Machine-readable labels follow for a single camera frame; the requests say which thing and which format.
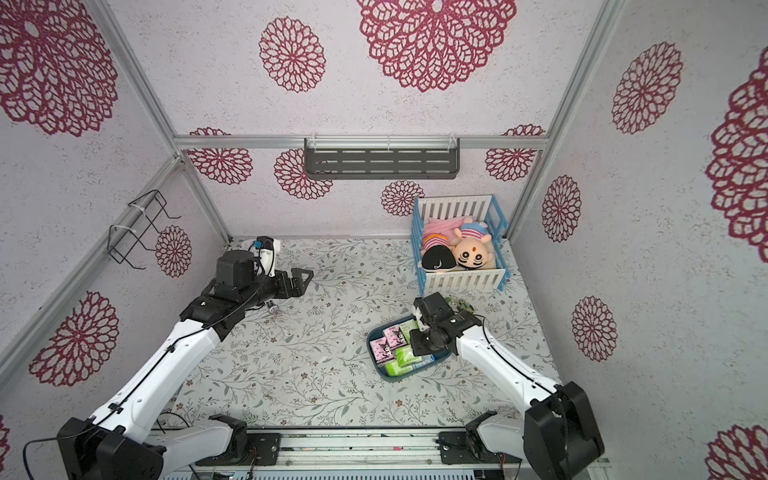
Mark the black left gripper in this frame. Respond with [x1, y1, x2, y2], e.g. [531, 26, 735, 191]
[239, 266, 314, 310]

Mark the pink kuromi pack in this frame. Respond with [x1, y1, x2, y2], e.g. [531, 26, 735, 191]
[383, 324, 408, 350]
[368, 337, 396, 365]

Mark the dark teal storage box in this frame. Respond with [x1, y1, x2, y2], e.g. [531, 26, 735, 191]
[364, 315, 449, 382]

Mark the green tissue pack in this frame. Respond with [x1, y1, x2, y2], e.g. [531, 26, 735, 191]
[395, 345, 425, 366]
[384, 361, 419, 378]
[399, 319, 420, 344]

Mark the blue tissue pack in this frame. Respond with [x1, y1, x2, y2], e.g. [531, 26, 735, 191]
[416, 355, 435, 368]

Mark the green tissue pack bottom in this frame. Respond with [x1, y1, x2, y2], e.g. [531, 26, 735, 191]
[384, 361, 419, 378]

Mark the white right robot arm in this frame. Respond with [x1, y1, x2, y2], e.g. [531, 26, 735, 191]
[409, 293, 605, 479]

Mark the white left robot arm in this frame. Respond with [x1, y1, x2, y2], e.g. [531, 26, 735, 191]
[56, 248, 314, 479]

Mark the black-haired plush doll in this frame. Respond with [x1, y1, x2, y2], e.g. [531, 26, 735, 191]
[420, 221, 495, 273]

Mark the blue white toy crib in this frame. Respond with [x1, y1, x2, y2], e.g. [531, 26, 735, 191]
[411, 195, 510, 296]

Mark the pink plush doll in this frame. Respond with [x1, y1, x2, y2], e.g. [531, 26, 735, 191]
[422, 216, 474, 245]

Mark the small figurine keychain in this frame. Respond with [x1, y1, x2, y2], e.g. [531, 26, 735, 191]
[455, 299, 475, 314]

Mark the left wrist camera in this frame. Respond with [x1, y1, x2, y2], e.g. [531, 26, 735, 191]
[251, 236, 282, 277]

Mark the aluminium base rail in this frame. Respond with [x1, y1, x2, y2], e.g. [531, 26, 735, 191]
[149, 425, 613, 480]

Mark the grey wall shelf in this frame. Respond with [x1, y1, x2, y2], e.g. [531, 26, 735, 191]
[303, 136, 460, 180]

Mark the black wire wall rack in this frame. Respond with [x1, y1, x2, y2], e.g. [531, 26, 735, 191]
[106, 189, 180, 271]

